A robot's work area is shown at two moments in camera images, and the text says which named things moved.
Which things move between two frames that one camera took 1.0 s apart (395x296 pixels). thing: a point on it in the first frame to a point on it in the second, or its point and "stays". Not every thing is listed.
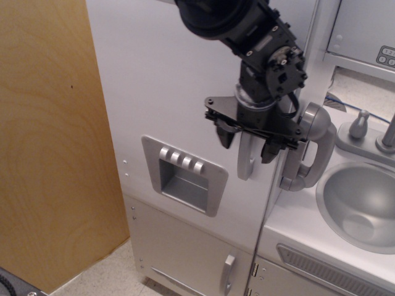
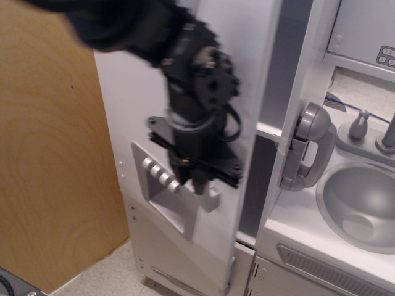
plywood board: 62,206 stays
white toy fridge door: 299,16 to 192,244
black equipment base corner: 12,285 stays
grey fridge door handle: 250,148 to 210,200
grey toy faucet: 379,143 stays
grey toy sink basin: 357,201 stays
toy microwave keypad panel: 363,37 stays
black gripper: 264,122 to 194,135
